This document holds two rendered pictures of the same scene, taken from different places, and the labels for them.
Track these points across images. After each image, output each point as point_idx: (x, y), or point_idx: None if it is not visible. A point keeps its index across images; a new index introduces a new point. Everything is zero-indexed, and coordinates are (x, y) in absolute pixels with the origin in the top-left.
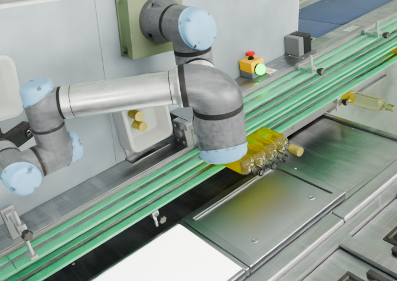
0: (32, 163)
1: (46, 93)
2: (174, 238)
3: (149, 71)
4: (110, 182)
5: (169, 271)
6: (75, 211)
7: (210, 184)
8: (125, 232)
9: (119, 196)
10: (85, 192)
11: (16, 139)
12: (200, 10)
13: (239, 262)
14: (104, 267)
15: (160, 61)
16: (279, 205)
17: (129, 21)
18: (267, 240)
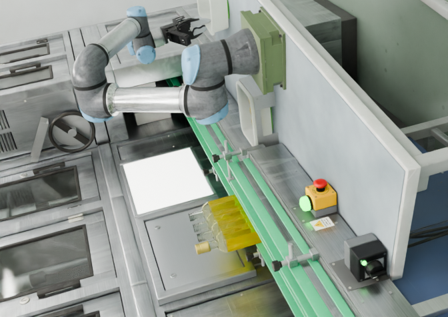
0: (133, 42)
1: (127, 14)
2: (199, 190)
3: (275, 92)
4: (235, 130)
5: (168, 184)
6: None
7: None
8: None
9: (218, 137)
10: (233, 120)
11: (175, 38)
12: (187, 51)
13: (143, 214)
14: (211, 164)
15: (281, 94)
16: (183, 252)
17: None
18: (151, 234)
